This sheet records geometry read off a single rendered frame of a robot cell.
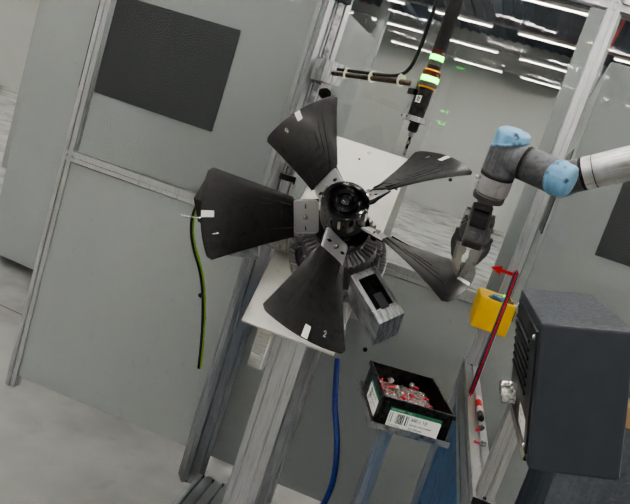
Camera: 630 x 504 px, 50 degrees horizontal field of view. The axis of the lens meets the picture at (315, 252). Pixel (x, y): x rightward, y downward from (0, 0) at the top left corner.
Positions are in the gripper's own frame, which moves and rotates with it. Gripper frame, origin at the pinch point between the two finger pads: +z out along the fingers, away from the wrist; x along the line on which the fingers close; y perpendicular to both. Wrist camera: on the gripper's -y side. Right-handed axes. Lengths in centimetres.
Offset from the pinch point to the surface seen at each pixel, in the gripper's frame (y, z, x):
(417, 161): 30.9, -12.9, 19.3
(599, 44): 96, -49, -21
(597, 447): -75, -19, -18
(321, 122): 24, -17, 46
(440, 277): -4.2, 0.8, 3.8
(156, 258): 60, 65, 103
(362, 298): -0.8, 15.1, 19.7
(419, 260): -1.5, -0.2, 9.7
